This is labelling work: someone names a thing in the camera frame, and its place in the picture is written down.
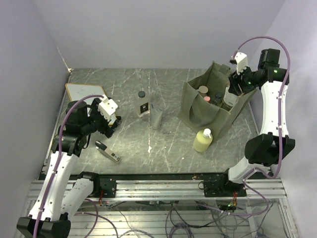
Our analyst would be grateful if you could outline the amber bottle white cap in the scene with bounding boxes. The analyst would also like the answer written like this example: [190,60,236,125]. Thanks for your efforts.
[223,86,238,108]

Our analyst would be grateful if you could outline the yellow-green pump bottle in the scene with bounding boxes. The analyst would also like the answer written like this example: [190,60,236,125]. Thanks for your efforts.
[193,128,212,152]

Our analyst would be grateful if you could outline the green canvas bag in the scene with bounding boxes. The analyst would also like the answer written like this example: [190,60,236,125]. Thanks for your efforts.
[178,62,256,142]

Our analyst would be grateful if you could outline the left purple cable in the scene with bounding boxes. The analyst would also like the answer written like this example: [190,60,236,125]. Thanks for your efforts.
[33,94,105,238]

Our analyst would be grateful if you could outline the green bottle beige cap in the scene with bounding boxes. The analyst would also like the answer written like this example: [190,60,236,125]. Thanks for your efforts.
[197,85,209,97]

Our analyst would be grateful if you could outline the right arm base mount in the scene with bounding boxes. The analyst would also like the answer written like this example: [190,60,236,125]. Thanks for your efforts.
[198,173,247,197]

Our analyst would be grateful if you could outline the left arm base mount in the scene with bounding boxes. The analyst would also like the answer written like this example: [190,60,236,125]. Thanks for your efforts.
[100,176,117,198]

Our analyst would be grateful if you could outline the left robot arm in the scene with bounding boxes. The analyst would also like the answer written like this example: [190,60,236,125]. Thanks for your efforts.
[16,95,121,238]

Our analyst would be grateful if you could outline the yellow-framed whiteboard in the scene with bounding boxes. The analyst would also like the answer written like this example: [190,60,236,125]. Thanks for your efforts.
[65,83,116,122]

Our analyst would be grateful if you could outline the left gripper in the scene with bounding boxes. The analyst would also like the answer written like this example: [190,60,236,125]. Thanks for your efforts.
[81,97,120,137]

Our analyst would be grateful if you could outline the short clear yellow bottle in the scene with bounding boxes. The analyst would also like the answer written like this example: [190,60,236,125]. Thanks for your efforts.
[213,92,222,106]

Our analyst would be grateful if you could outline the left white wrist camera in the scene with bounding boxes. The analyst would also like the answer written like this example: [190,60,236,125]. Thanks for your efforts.
[98,97,118,122]

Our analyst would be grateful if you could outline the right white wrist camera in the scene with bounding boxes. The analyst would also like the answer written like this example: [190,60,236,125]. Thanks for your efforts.
[229,52,249,75]

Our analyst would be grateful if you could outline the tall clear square bottle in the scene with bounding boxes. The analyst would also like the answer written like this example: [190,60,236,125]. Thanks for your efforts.
[136,91,150,118]

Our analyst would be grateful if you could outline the aluminium rail frame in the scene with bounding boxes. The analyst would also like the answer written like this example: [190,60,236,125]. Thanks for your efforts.
[24,173,293,238]

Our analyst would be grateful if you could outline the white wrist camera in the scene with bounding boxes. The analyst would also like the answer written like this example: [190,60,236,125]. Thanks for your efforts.
[229,52,249,75]
[98,97,118,122]

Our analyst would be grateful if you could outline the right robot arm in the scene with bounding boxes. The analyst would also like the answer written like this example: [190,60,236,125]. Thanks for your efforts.
[218,49,295,196]

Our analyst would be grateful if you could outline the orange bottle pink cap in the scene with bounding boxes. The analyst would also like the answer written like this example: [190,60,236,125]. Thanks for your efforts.
[204,96,211,103]

